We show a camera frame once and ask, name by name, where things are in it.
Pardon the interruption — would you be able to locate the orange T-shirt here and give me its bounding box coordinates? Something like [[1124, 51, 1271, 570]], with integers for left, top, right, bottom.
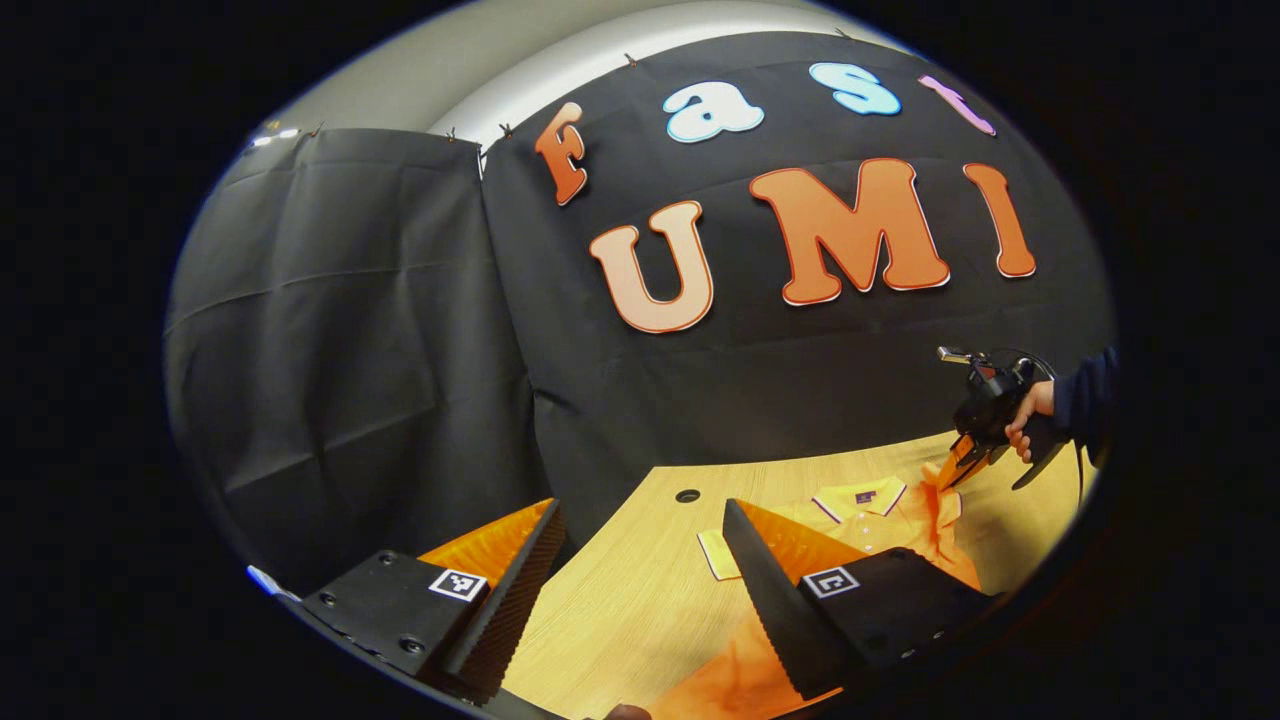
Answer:
[[650, 462, 986, 720]]

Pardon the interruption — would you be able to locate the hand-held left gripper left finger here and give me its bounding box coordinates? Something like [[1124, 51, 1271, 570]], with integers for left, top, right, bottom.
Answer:
[[300, 498, 567, 706]]

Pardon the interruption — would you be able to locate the black backdrop cloth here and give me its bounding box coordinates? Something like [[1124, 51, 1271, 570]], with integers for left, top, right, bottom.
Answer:
[[165, 30, 1116, 591]]

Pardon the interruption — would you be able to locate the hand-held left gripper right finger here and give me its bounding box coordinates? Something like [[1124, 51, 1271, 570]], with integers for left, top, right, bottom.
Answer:
[[722, 498, 1001, 701]]

